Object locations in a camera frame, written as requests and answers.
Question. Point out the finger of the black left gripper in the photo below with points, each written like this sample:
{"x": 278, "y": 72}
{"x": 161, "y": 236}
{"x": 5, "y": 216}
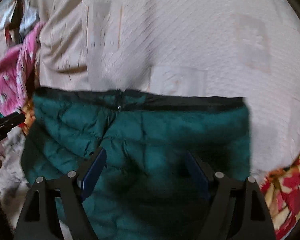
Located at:
{"x": 9, "y": 122}

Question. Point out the floral leaf bedspread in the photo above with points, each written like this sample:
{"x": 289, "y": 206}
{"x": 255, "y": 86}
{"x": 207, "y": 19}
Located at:
{"x": 13, "y": 185}

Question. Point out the pink penguin print cloth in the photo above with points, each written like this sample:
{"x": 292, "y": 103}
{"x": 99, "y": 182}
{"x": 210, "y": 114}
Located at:
{"x": 15, "y": 68}

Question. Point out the beige patterned quilt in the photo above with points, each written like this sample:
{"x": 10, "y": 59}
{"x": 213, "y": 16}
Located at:
{"x": 248, "y": 48}

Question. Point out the silver plastic bag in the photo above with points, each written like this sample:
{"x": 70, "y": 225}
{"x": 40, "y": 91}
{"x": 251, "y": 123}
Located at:
{"x": 20, "y": 16}

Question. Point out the dark green puffer jacket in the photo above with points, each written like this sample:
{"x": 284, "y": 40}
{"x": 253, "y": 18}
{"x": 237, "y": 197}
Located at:
{"x": 145, "y": 190}

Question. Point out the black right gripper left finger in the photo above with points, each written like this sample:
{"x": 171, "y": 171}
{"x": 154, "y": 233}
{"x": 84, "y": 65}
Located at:
{"x": 50, "y": 200}

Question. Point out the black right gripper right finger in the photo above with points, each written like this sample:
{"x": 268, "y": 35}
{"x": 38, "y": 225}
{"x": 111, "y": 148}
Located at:
{"x": 234, "y": 209}

